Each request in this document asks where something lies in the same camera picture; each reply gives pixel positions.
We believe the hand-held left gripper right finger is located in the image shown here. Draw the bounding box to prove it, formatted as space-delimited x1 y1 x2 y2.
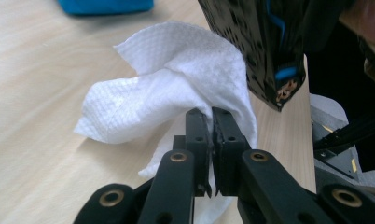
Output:
212 106 251 197

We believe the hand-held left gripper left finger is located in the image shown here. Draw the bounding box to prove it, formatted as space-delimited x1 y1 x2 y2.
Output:
173 106 212 198

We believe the white wet wipe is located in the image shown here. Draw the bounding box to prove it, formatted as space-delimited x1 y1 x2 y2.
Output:
73 21 258 224

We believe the blue toy car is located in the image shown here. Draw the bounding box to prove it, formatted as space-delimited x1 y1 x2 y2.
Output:
197 0 308 112

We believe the blue wet wipes pack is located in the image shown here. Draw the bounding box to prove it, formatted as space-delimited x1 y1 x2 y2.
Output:
56 0 155 17

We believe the black metal bar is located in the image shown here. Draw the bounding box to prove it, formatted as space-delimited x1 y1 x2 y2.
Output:
312 113 375 157

